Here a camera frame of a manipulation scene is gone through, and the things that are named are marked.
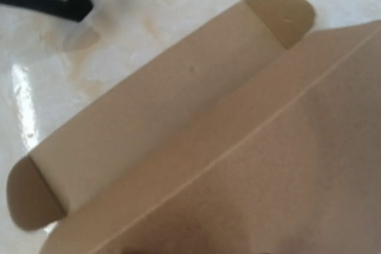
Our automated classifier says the brown cardboard box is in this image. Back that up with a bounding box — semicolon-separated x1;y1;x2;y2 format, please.
7;0;380;253

